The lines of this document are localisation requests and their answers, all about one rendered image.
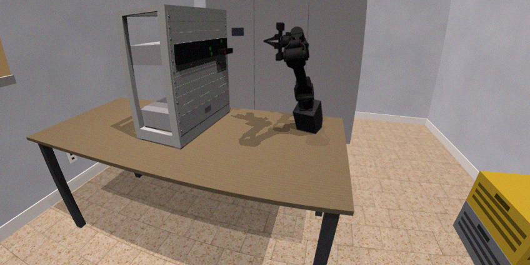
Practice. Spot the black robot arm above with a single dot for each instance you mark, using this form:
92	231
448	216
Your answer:
295	54

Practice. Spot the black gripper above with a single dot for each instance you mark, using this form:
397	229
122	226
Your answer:
284	40

